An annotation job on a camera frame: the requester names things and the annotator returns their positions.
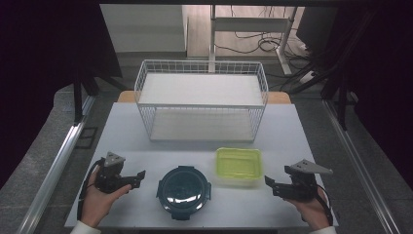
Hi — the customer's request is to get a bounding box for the white cabinet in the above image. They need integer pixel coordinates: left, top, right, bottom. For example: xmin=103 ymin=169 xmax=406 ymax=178
xmin=99 ymin=3 xmax=189 ymax=54

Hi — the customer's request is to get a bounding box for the black floor cable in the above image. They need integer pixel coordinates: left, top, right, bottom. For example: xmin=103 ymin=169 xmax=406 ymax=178
xmin=229 ymin=5 xmax=278 ymax=40
xmin=214 ymin=30 xmax=284 ymax=55

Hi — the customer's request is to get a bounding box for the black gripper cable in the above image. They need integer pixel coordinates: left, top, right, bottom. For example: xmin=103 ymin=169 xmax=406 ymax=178
xmin=76 ymin=158 xmax=106 ymax=222
xmin=315 ymin=183 xmax=335 ymax=227

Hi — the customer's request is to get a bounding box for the white wire shelf rack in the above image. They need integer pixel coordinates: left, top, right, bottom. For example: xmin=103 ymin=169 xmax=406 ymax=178
xmin=133 ymin=58 xmax=270 ymax=143

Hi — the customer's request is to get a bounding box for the wooden table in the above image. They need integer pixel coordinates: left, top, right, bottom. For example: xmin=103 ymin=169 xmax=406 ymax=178
xmin=116 ymin=90 xmax=292 ymax=105

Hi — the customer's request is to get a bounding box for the round dark lidded container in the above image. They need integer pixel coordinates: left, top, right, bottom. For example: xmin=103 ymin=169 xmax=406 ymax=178
xmin=156 ymin=165 xmax=212 ymax=221

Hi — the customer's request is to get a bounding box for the clear container with green lid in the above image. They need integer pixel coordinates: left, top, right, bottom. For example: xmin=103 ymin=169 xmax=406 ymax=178
xmin=215 ymin=146 xmax=264 ymax=188

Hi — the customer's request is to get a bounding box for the person's right hand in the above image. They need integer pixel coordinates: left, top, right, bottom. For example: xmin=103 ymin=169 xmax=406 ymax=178
xmin=284 ymin=187 xmax=330 ymax=231

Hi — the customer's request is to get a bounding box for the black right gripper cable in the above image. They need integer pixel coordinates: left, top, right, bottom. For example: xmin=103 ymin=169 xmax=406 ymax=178
xmin=315 ymin=183 xmax=335 ymax=227

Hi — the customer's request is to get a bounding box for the person's left hand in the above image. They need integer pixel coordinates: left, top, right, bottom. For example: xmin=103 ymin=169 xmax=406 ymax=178
xmin=80 ymin=173 xmax=132 ymax=229

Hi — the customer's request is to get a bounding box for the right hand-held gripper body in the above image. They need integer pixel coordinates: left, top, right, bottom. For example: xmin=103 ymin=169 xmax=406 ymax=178
xmin=283 ymin=158 xmax=334 ymax=201

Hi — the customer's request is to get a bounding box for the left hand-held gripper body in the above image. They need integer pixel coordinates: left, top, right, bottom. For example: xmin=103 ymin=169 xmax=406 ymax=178
xmin=94 ymin=151 xmax=132 ymax=195

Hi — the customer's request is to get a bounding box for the white metal table frame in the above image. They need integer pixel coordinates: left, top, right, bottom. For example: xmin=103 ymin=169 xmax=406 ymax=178
xmin=208 ymin=4 xmax=298 ymax=76

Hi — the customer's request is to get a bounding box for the black curtain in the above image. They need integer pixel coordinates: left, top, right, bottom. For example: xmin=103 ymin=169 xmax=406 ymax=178
xmin=0 ymin=0 xmax=124 ymax=190
xmin=336 ymin=0 xmax=413 ymax=193

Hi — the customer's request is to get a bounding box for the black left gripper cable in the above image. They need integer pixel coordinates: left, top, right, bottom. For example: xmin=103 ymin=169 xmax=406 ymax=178
xmin=76 ymin=158 xmax=106 ymax=222

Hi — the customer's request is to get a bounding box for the black metal stand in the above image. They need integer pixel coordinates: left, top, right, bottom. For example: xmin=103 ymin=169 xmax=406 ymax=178
xmin=72 ymin=64 xmax=99 ymax=127
xmin=320 ymin=73 xmax=358 ymax=132

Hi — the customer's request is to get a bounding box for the aluminium rail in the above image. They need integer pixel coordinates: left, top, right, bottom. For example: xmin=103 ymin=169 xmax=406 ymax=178
xmin=16 ymin=95 xmax=97 ymax=234
xmin=322 ymin=98 xmax=402 ymax=234

